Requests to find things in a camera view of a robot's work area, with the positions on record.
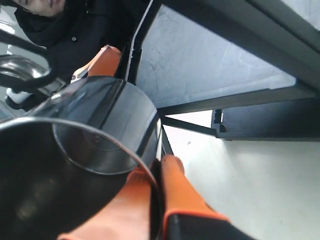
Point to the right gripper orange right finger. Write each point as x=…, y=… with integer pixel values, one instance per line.
x=187, y=216

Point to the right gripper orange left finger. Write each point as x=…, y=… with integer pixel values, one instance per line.
x=126, y=217

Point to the black plastic tray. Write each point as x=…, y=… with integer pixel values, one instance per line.
x=233, y=69

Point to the person in black clothes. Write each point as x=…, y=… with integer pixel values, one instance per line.
x=84, y=27

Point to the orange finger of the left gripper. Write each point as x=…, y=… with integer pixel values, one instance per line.
x=104, y=63

